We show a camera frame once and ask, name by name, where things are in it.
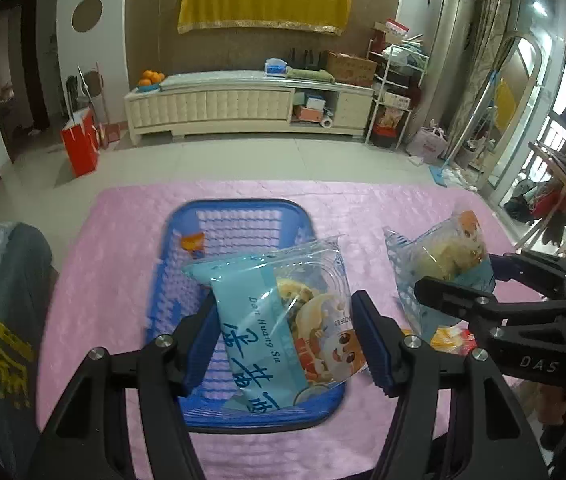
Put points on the small red box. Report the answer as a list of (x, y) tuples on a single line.
[(113, 135)]

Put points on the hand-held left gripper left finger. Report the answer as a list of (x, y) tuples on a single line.
[(203, 342)]

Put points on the blue mop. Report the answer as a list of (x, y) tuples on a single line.
[(438, 174)]

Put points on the orange box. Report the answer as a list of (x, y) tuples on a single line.
[(309, 113)]

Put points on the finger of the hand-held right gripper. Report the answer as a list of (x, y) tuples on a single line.
[(463, 300), (538, 270)]

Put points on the standing air conditioner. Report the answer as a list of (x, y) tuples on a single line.
[(450, 45)]

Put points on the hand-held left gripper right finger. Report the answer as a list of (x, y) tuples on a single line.
[(370, 342)]

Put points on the green cushion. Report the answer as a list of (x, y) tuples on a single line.
[(310, 75)]

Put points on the chair with grey cover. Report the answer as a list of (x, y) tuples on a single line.
[(8, 310)]

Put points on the brown cardboard box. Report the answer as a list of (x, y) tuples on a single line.
[(352, 67)]

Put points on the orange snack packet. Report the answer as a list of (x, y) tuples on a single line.
[(193, 242)]

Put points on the white paper roll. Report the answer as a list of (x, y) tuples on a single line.
[(326, 122)]

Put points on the light blue pastry packet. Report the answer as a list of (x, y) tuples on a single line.
[(248, 310), (443, 255)]

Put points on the white metal rack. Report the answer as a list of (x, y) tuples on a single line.
[(388, 105)]

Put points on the blue plastic basket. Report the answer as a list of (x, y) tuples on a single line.
[(243, 217)]

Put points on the person's right hand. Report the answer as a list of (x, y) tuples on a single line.
[(558, 407)]

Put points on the yellow red snack packet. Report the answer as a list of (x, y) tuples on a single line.
[(450, 338)]

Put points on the patterned curtain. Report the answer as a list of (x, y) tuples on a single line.
[(488, 35)]

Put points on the red paper bag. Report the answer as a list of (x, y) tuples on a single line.
[(80, 145)]

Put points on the blue tissue box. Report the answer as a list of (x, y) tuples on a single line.
[(276, 67)]

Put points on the cream tv cabinet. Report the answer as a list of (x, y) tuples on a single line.
[(203, 105)]

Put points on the pink gift bag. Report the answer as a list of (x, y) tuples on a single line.
[(427, 142)]

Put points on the pile of oranges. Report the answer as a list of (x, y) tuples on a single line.
[(151, 78)]

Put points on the blue plate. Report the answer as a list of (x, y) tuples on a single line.
[(147, 88)]

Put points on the pink tablecloth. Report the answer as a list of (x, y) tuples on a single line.
[(113, 260)]

